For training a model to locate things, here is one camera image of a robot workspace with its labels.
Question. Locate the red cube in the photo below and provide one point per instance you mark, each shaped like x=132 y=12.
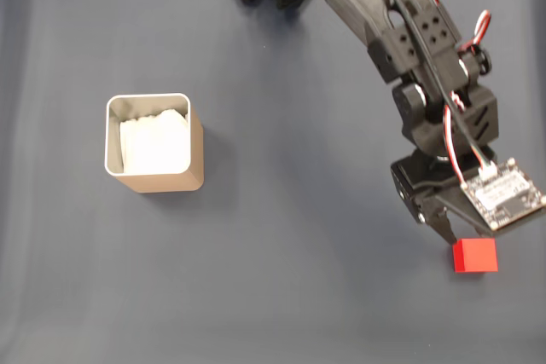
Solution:
x=475 y=255

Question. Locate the beige metal box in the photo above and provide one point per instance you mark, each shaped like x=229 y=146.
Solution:
x=158 y=183

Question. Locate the blue desk mat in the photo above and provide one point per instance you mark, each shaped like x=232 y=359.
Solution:
x=273 y=274

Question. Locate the white tissue paper padding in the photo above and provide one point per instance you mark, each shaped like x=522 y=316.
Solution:
x=153 y=146

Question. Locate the camera board with black mount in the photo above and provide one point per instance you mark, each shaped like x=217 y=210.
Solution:
x=503 y=193

